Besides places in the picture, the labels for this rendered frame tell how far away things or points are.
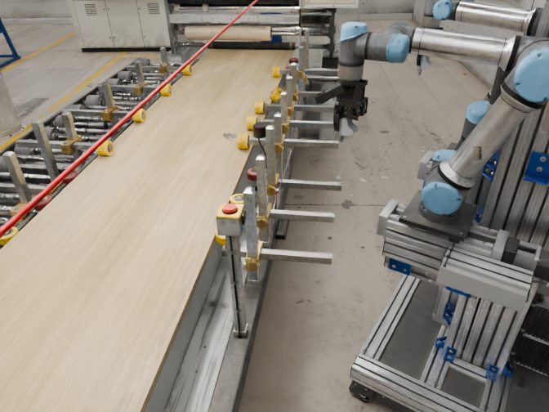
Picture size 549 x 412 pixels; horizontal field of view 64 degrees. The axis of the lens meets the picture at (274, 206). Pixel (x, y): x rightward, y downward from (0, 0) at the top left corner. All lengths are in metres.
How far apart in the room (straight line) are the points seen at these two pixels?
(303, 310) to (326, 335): 0.22
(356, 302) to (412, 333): 0.51
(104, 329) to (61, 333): 0.13
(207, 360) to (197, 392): 0.13
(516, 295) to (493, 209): 0.37
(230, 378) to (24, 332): 0.64
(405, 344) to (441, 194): 1.06
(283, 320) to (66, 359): 1.44
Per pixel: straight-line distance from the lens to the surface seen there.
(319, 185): 2.10
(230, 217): 1.25
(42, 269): 1.77
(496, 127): 1.32
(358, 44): 1.32
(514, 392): 2.28
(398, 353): 2.24
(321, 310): 2.65
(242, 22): 4.24
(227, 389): 1.49
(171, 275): 1.57
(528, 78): 1.26
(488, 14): 1.92
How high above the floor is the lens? 1.93
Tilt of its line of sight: 33 degrees down
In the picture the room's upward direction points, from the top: 1 degrees counter-clockwise
